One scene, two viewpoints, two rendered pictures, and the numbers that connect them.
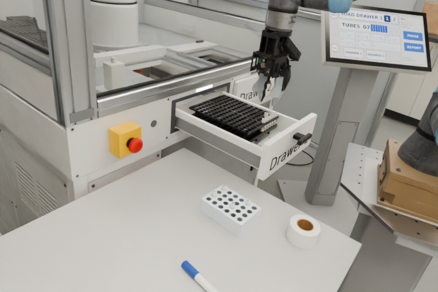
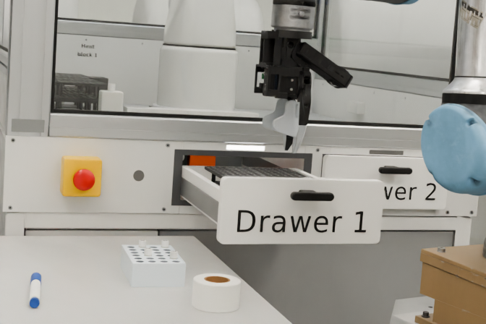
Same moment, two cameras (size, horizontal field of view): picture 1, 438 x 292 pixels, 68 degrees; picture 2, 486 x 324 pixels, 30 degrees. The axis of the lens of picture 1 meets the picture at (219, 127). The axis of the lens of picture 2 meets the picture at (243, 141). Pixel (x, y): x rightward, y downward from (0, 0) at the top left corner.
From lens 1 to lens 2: 1.13 m
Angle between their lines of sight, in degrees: 40
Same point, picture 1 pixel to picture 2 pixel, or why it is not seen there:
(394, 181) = (429, 269)
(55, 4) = not seen: outside the picture
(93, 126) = (40, 146)
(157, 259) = (17, 273)
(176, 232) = (66, 269)
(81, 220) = not seen: outside the picture
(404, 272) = not seen: outside the picture
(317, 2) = not seen: outside the picture
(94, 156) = (37, 189)
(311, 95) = not seen: outside the picture
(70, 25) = (28, 17)
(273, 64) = (271, 77)
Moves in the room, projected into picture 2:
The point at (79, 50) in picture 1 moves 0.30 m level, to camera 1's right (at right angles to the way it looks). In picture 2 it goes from (34, 46) to (153, 57)
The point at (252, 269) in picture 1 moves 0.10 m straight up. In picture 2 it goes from (105, 301) to (110, 233)
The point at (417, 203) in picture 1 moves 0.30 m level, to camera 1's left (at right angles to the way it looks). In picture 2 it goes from (462, 311) to (283, 267)
